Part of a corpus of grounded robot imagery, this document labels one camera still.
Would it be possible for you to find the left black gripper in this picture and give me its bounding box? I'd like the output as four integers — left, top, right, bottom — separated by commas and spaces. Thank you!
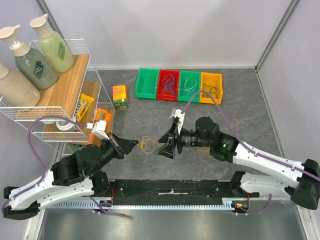
89, 131, 140, 176

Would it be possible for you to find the blue thin cable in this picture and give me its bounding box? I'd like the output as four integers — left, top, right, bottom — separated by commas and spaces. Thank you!
162, 83, 177, 97
161, 73, 178, 88

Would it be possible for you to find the black thin cable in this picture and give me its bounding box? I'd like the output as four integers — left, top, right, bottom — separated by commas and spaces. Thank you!
201, 82, 222, 99

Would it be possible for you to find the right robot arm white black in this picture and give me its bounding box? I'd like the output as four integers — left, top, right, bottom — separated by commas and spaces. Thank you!
155, 116, 320, 210

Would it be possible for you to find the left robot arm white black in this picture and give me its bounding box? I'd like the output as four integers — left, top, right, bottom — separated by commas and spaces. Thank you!
1, 133, 139, 220

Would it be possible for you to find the orange toy package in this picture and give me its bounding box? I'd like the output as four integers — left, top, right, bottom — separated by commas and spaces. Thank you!
89, 108, 112, 145

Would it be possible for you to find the yellow green small box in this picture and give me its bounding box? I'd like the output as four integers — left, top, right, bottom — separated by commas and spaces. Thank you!
112, 85, 129, 110

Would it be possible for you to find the colourful box on lower shelf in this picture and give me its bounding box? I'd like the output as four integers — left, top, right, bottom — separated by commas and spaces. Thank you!
68, 143, 84, 152

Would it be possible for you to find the white tape roll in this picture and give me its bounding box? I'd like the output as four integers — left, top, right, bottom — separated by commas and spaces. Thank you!
55, 120, 77, 132

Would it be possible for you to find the yellow candy bag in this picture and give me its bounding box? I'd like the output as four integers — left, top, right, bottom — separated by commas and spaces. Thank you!
74, 93, 95, 123

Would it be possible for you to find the red bin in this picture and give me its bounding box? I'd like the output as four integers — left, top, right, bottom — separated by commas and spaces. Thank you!
156, 69, 180, 101

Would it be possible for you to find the left green bin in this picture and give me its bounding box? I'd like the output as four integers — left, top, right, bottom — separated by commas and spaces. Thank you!
135, 68, 160, 100

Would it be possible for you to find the green bin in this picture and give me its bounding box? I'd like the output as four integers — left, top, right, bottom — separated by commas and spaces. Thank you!
135, 68, 160, 100
177, 70, 201, 102

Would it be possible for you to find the yellow bin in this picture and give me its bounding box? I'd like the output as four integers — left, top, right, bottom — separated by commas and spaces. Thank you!
200, 72, 224, 105

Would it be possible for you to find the light green pump bottle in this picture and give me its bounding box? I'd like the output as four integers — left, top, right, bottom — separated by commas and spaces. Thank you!
29, 14, 74, 73

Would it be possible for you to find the beige pump bottle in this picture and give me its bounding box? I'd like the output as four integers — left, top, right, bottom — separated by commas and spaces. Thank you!
0, 24, 41, 108

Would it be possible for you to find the dark green pump bottle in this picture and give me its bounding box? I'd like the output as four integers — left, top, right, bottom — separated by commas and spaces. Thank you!
9, 40, 59, 90

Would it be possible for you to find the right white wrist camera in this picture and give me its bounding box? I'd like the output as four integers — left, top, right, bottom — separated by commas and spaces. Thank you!
169, 108, 185, 134

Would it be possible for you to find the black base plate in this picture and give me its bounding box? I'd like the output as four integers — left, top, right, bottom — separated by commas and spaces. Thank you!
93, 179, 260, 204

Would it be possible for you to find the slotted cable duct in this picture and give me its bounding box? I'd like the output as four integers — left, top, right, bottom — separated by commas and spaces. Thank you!
49, 198, 235, 211

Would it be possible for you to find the white wire shelf rack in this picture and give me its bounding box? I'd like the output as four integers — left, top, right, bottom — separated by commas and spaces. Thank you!
0, 39, 115, 158

